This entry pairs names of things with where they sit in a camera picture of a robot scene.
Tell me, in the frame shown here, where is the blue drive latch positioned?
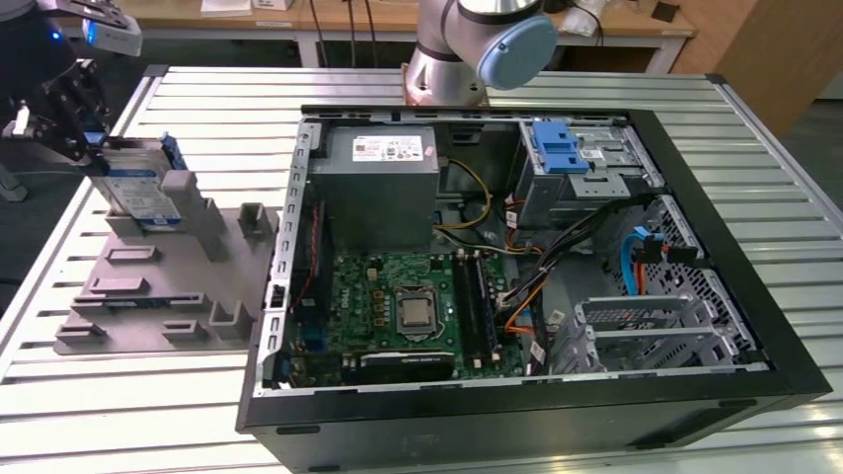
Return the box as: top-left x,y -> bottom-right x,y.
533,120 -> 591,175

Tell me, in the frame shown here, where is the orange wire bundle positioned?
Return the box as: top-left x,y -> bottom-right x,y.
501,276 -> 559,342

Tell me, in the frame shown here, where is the CPU socket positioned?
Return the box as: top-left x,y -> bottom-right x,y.
393,284 -> 442,343

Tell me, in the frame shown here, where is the metal drive cage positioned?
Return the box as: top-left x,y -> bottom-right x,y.
517,118 -> 665,228

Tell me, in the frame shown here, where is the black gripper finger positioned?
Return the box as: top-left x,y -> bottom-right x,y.
0,113 -> 111,176
44,58 -> 111,145

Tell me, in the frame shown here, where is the silver CPU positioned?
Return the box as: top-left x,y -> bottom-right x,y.
398,295 -> 434,330

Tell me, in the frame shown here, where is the wooden cabinet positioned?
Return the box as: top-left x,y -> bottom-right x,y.
671,0 -> 843,139

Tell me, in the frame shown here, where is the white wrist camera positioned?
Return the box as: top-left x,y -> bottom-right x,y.
43,0 -> 145,58

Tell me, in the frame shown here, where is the blue SATA wire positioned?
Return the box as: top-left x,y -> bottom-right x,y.
618,224 -> 661,297

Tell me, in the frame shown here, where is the grey power supply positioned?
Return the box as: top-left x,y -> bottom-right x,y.
309,123 -> 442,253

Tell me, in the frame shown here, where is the white stand foot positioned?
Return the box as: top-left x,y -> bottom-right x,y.
0,162 -> 28,201

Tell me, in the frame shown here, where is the black RAM slot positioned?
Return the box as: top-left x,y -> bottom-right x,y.
453,251 -> 486,366

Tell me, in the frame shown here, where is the black PC case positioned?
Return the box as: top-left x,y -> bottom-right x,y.
235,103 -> 833,474

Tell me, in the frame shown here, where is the black graphics card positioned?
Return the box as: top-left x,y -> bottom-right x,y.
355,349 -> 457,384

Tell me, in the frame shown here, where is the black power connector wire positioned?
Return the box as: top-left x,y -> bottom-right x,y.
642,236 -> 703,268

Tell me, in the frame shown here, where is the yellow wire bundle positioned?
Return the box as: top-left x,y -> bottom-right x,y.
434,157 -> 495,231

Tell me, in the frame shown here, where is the grey parts rack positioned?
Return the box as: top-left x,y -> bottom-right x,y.
52,170 -> 278,356

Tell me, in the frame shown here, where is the wooden desk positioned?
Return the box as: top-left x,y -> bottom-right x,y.
131,0 -> 699,75

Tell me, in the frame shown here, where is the green motherboard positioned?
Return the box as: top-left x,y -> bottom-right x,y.
289,249 -> 529,384

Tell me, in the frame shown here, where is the hard disk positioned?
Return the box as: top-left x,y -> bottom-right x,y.
70,130 -> 190,233

